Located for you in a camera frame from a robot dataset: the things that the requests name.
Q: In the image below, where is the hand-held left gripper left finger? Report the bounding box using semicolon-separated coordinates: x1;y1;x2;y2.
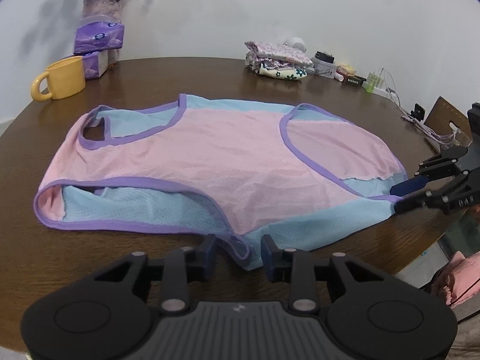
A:
94;234;217;314

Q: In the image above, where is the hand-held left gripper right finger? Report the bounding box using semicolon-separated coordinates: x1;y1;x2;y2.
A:
261;234;383;314

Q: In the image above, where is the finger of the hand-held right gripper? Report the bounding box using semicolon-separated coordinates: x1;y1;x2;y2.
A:
390;145;469;197
394;170;480;215

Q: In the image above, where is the pink and blue mesh vest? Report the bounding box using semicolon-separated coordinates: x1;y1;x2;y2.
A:
34;93;409;271

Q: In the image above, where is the person's pink garment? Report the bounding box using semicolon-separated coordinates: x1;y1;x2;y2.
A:
430;251;480;310

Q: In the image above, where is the grey tin box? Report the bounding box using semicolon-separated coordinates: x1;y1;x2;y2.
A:
311;58;338;79

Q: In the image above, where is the white robot speaker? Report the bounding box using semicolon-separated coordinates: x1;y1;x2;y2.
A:
285;37;307;53

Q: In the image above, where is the folded pink floral garment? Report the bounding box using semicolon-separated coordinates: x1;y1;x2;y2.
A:
244;40;314;66

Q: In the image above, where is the folded purple frilly garment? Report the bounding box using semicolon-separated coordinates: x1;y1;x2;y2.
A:
247;56;301;70

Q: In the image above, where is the purple and white tissue pack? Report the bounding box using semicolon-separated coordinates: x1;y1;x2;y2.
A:
64;49;110;80

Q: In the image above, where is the yellow mug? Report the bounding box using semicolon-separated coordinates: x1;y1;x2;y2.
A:
30;55;87;102

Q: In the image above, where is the opened purple tissue pack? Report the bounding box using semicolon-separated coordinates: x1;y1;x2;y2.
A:
73;17;125;55

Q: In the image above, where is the fuzzy purple vase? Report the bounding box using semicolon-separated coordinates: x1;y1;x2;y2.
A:
82;0;124;70

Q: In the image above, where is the purple cable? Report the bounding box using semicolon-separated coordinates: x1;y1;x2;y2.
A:
401;114;469;151

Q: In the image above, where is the white cable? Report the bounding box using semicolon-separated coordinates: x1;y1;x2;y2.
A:
377;67;404;113

